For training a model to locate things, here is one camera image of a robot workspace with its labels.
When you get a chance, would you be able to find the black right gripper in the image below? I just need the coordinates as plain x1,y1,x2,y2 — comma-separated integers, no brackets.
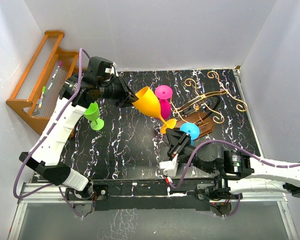
164,129,214,175

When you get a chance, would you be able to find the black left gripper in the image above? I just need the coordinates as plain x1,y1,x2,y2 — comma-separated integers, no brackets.
97,74,142,109

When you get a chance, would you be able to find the orange wine glass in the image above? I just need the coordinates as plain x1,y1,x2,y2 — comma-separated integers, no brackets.
132,86,177,134

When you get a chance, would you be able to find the green wine glass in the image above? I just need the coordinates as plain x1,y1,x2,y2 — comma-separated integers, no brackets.
83,102,105,131

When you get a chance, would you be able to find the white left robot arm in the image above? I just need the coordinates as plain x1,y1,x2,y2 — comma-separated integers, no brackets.
19,57,138,200

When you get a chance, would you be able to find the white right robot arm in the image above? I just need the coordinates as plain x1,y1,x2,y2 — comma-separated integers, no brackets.
159,128,300,200

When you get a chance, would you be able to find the blue wine glass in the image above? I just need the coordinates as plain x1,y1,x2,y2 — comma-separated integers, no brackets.
179,122,200,146

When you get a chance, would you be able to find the pink wine glass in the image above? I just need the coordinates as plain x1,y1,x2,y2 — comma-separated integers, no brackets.
154,85,173,120

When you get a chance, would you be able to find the pink capped marker pen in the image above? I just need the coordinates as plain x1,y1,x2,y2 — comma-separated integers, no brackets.
45,61,63,93

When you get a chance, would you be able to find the green capped marker pen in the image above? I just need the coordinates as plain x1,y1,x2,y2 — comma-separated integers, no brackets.
38,86,46,109

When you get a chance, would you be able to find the wooden tiered shelf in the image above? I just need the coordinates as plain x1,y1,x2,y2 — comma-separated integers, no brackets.
6,30,79,135

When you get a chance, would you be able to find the gold wire wine glass rack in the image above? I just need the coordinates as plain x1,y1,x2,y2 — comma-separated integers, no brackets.
169,70,248,129

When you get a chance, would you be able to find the aluminium frame rail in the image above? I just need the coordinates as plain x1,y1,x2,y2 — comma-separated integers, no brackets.
8,69,300,240

